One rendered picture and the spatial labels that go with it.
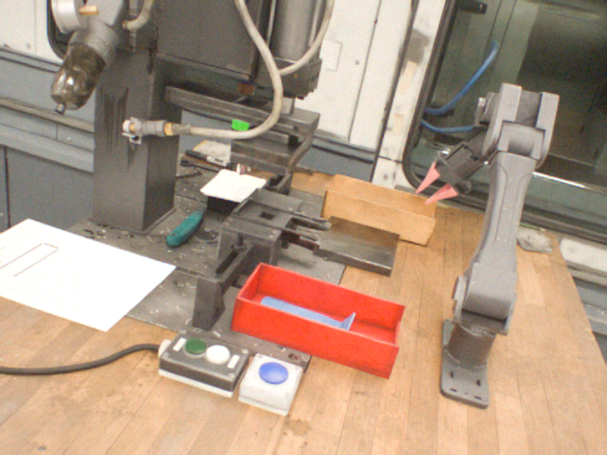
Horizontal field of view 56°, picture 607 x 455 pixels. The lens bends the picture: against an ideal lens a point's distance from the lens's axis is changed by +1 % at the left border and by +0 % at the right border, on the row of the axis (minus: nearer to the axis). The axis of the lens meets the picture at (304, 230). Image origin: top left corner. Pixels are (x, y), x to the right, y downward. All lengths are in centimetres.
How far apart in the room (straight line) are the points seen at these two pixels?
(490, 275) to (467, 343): 11
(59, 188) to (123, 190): 105
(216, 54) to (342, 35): 69
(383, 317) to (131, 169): 52
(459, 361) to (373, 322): 15
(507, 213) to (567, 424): 32
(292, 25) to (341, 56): 68
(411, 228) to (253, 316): 53
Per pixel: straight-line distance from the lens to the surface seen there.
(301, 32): 93
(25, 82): 209
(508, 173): 96
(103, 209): 114
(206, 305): 85
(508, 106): 100
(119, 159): 108
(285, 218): 106
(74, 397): 77
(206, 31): 95
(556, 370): 105
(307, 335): 85
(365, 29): 158
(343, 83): 161
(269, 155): 91
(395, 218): 126
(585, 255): 166
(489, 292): 89
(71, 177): 208
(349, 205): 127
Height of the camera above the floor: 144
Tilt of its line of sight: 26 degrees down
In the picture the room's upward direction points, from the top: 12 degrees clockwise
